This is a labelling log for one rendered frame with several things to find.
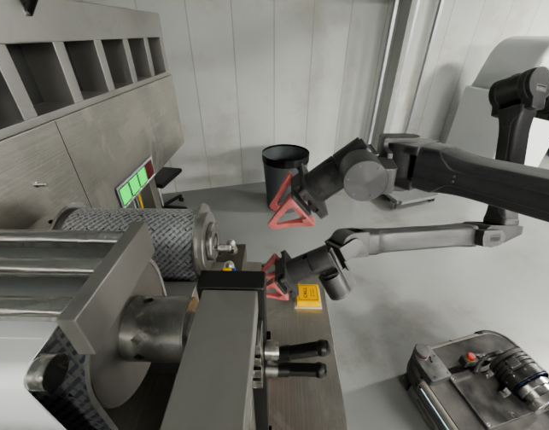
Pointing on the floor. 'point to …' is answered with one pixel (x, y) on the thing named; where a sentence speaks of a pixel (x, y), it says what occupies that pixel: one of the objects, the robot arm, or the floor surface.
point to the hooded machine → (527, 54)
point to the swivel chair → (166, 184)
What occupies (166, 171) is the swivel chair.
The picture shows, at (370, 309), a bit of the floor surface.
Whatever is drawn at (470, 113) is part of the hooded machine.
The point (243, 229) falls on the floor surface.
